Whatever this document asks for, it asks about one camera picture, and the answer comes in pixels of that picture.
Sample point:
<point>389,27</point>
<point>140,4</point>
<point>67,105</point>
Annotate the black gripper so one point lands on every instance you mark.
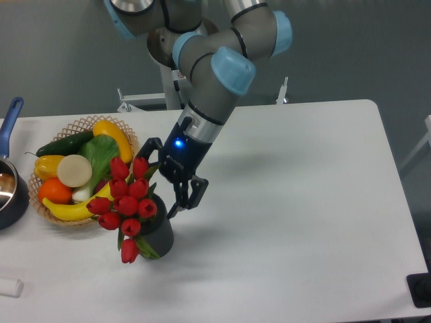
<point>178,159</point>

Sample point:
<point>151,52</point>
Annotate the red tulip bouquet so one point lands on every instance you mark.
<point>130,208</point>

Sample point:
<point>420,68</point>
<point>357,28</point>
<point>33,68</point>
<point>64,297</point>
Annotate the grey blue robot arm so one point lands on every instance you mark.
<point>219,66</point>

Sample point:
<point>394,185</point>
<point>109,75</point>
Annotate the dark grey ribbed vase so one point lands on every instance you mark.
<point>158,232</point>

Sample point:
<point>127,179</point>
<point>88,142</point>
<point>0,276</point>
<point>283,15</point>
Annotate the green bok choy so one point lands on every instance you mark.
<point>98,151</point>

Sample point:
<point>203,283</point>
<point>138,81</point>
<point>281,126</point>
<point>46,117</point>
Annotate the yellow squash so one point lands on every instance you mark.
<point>106,127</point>

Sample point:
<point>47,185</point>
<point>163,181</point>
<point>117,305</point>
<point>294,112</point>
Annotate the woven wicker basket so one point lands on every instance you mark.
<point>77,126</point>

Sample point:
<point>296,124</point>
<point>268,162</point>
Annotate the beige round disc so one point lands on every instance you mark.
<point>74,171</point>

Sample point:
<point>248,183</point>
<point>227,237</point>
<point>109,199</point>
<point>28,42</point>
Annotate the green cucumber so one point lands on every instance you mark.
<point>65,146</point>

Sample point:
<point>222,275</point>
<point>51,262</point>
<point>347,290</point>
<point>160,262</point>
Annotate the yellow banana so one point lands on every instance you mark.
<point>76,212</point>

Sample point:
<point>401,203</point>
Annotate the orange fruit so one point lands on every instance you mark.
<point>55,191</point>

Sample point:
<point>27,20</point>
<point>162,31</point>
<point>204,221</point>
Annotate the yellow bell pepper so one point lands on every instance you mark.
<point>45,167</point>

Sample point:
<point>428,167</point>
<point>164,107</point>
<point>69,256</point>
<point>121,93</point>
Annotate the white cylinder object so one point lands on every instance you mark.
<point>11,287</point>

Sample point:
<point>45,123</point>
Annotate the white furniture piece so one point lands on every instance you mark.
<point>418,153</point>

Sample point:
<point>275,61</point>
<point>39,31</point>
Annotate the black device at table edge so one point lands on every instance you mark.
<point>419,288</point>

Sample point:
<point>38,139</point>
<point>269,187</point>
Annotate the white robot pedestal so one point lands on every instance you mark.
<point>168,87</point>

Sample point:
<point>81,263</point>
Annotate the white metal base frame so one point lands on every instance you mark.
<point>158,101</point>

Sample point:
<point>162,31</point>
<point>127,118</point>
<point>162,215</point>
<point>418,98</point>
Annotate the blue handled saucepan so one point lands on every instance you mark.
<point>14,190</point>

